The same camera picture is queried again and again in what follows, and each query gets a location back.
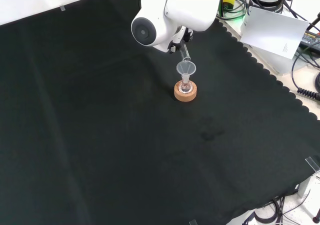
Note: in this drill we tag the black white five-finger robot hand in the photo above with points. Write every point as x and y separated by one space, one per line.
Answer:
183 35

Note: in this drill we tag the clear graduated cylinder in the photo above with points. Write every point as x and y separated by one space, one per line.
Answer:
185 52

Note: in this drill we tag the small glass round-bottom flask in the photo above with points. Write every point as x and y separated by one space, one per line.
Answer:
185 86

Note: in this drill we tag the clear plastic funnel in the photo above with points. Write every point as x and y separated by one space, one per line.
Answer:
186 68

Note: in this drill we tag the pale board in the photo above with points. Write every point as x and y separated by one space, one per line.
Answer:
272 32

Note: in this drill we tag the black bench cloth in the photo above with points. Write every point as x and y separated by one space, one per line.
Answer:
100 110

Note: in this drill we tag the clear tape strip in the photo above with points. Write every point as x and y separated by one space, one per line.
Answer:
63 8
313 163
193 222

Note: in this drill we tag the black power adapter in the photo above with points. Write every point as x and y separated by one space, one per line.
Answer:
311 41

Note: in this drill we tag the white bench bracket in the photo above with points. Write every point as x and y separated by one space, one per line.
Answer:
307 185

